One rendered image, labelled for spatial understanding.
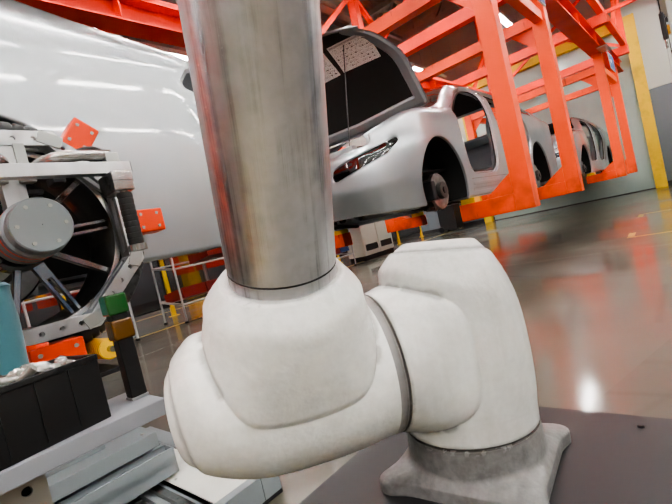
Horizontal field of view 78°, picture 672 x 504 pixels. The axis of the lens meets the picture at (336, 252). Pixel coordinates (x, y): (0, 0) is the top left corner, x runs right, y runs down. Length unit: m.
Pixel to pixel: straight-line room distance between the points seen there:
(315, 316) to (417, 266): 0.15
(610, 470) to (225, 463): 0.40
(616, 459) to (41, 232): 1.13
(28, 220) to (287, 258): 0.89
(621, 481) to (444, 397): 0.21
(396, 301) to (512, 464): 0.20
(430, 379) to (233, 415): 0.19
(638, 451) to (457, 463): 0.21
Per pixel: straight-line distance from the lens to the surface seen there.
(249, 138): 0.31
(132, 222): 1.14
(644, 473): 0.58
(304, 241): 0.33
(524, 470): 0.52
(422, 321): 0.43
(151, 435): 1.46
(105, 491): 1.42
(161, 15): 5.04
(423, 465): 0.53
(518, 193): 4.06
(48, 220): 1.17
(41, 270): 1.40
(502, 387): 0.48
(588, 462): 0.59
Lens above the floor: 0.67
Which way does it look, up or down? 2 degrees down
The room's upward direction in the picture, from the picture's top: 13 degrees counter-clockwise
